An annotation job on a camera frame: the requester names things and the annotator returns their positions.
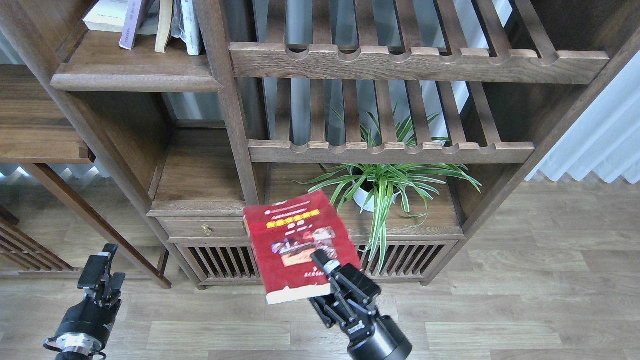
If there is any white lavender book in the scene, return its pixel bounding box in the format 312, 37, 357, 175
119, 0, 151, 50

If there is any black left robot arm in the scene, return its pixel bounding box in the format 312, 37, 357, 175
43, 243, 126, 360

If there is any yellow green book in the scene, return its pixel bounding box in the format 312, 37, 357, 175
83, 0, 160, 35

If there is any green spider plant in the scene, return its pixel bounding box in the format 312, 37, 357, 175
296, 102, 482, 274

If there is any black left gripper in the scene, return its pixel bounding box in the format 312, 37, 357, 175
55, 243, 126, 353

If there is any tan upright book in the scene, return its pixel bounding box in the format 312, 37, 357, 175
154, 0, 174, 53

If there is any dark wooden bookshelf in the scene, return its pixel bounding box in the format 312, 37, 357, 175
1, 0, 639, 287

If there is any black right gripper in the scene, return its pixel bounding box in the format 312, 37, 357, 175
309, 249, 413, 360

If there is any white curtain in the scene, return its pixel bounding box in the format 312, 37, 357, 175
525, 53, 640, 184

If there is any brass drawer knob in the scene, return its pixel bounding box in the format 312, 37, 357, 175
201, 224, 213, 237

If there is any red cover book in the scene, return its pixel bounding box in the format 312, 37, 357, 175
243, 190, 362, 305

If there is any white plant pot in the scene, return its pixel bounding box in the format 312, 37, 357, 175
353, 181, 400, 213

